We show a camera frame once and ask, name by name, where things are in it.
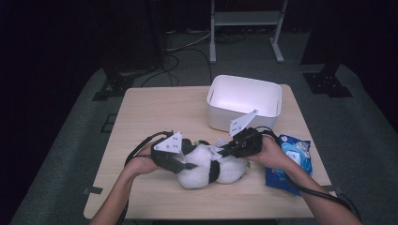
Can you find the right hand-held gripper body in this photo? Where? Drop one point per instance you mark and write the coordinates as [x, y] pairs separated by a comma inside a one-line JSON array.
[[248, 143]]

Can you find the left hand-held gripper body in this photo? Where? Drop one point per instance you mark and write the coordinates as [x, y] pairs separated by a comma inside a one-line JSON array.
[[165, 156]]

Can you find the white diaper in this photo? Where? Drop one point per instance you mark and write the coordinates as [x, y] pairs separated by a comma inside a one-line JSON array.
[[219, 150]]

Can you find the panda plush toy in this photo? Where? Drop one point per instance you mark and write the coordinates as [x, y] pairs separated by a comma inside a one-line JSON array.
[[197, 175]]

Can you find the white plastic bin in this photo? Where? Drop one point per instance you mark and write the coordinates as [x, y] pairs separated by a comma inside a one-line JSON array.
[[244, 93]]

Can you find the person's left hand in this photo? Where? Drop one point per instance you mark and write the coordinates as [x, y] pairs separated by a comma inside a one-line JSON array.
[[142, 164]]

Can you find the person's right hand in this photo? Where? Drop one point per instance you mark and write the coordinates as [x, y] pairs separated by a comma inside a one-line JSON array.
[[273, 154]]

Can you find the blue diaper packet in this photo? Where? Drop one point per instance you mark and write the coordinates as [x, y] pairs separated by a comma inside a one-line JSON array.
[[281, 182]]

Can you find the black stand base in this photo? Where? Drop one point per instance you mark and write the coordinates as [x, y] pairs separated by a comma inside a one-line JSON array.
[[115, 84], [327, 82]]

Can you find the white metal stand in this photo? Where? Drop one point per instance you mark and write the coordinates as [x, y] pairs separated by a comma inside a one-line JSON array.
[[244, 18]]

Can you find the black square floor frame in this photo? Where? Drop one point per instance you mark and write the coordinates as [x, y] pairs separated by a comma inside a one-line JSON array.
[[104, 123]]

